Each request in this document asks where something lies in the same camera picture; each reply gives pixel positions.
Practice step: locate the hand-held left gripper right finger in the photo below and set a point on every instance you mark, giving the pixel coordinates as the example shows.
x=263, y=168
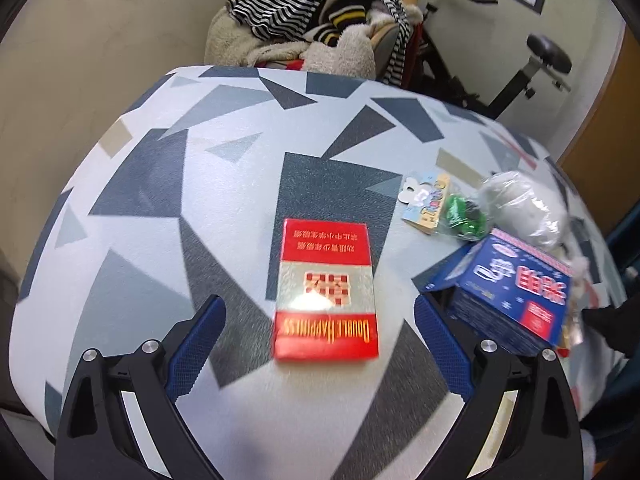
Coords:
x=440, y=332

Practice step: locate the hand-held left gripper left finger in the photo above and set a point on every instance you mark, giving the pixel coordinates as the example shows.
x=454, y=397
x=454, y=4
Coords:
x=197, y=340

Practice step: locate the blue cardboard box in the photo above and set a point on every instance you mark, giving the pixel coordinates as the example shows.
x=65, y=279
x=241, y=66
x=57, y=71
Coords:
x=510, y=285

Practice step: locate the red cigarette pack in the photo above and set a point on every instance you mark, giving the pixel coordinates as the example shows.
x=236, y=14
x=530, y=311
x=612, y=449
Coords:
x=325, y=285

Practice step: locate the clear bag of white cotton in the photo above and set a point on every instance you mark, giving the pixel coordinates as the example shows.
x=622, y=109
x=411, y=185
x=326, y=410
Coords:
x=520, y=210

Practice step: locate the green candy packet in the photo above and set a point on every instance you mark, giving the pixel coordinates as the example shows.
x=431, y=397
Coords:
x=462, y=217

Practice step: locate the cartoon printed card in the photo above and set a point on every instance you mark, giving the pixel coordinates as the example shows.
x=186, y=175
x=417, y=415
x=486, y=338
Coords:
x=422, y=200

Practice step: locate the wooden panel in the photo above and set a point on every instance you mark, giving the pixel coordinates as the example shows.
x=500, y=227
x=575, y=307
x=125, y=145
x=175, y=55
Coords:
x=610, y=160

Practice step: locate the beige fleece blanket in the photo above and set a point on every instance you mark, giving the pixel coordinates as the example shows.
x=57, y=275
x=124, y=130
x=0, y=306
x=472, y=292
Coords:
x=345, y=50

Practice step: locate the black exercise bike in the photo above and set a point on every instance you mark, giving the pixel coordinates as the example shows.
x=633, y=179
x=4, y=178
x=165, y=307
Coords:
x=547, y=52

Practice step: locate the black yellow striped garment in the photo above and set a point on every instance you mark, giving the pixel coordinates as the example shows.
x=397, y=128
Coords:
x=345, y=17

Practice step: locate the black white striped shirt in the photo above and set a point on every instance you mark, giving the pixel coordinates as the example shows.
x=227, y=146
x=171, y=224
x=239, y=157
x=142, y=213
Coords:
x=280, y=0

